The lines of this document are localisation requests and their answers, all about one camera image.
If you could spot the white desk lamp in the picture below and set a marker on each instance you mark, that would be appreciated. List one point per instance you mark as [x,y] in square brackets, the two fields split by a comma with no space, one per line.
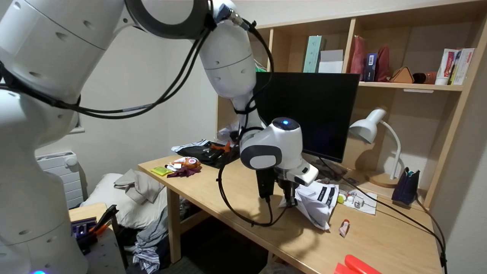
[367,125]

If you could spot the red plastic object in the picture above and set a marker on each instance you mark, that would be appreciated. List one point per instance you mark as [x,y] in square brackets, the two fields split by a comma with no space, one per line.
[358,265]

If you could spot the small red white tube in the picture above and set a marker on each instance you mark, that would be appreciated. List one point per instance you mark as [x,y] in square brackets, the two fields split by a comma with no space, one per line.
[344,227]

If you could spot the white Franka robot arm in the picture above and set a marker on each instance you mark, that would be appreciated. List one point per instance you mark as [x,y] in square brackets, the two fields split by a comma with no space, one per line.
[39,177]

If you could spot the red bag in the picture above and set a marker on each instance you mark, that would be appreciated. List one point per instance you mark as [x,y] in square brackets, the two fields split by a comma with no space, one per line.
[358,55]

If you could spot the orange fox plush toy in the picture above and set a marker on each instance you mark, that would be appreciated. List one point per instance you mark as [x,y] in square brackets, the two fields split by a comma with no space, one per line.
[184,162]

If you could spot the white carton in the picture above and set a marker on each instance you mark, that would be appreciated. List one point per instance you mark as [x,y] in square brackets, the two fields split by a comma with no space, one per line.
[464,66]

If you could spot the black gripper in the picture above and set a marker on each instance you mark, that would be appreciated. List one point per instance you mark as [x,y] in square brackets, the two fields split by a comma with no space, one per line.
[277,177]

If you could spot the white radiator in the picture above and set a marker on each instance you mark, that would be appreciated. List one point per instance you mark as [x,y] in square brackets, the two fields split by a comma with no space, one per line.
[62,177]

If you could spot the dark navy pouch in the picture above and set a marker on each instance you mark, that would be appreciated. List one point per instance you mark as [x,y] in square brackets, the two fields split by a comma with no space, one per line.
[405,187]

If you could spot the black computer monitor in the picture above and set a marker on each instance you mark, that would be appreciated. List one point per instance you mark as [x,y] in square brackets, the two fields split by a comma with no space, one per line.
[329,111]

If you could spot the grey clothes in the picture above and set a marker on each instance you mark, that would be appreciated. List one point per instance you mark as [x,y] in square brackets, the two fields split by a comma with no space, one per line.
[138,184]

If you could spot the printed flat packet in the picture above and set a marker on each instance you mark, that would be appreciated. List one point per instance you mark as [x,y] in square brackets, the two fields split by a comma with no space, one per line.
[359,201]

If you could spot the black orange tool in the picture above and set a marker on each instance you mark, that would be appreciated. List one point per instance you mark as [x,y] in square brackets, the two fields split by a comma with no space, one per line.
[103,219]

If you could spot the brown triangular object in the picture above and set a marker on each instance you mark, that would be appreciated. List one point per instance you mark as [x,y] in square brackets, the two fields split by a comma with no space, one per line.
[402,76]

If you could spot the orange plastic bag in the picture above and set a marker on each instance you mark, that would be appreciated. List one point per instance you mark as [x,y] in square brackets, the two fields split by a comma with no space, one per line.
[221,148]

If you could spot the teal book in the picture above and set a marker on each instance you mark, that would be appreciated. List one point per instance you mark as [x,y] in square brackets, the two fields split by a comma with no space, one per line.
[312,55]

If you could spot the white cloth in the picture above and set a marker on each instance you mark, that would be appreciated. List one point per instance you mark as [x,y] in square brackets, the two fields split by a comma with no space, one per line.
[316,200]

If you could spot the wooden shelf unit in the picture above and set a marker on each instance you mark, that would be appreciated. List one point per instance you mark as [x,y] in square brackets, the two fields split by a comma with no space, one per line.
[411,87]

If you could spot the purple box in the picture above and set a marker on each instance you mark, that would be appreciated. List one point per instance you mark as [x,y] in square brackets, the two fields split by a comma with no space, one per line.
[370,67]

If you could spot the green sticky note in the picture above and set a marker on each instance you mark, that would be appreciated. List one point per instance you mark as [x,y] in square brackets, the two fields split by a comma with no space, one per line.
[160,171]

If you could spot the white red printed box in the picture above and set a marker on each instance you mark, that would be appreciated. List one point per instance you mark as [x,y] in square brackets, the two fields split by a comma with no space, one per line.
[444,66]

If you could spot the black plastic bag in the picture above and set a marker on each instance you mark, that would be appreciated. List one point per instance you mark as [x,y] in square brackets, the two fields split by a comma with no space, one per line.
[202,152]

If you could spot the small wooden box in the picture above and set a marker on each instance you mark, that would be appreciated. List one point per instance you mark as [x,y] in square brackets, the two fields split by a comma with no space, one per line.
[84,213]

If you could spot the white bedding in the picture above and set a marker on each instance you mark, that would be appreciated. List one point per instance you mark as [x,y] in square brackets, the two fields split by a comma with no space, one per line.
[108,200]

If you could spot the dark red pouch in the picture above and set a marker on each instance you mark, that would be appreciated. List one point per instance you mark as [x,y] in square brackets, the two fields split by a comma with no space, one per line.
[383,63]

